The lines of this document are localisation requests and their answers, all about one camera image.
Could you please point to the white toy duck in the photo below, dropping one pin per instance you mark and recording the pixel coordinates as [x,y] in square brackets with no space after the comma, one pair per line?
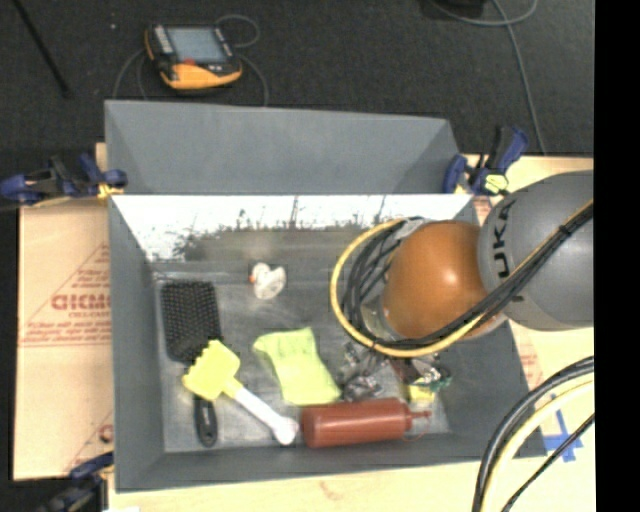
[267,281]

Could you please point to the grey metal bin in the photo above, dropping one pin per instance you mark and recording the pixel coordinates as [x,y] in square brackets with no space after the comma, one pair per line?
[270,150]

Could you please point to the small yellow block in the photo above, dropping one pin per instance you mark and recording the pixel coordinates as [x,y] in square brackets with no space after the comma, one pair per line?
[422,395]

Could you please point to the yellow-green cloth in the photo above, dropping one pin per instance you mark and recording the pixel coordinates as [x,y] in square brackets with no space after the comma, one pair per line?
[297,362]

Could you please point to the brown cardboard board, red print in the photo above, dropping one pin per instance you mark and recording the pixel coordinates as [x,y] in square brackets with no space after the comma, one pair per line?
[60,350]

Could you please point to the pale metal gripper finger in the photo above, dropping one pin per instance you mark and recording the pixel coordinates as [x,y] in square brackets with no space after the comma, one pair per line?
[356,356]
[364,387]

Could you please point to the black hairbrush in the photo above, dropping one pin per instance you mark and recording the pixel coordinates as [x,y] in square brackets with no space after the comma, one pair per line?
[190,320]

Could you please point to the red-brown squeeze bottle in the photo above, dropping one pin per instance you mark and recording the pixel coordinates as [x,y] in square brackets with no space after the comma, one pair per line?
[350,422]

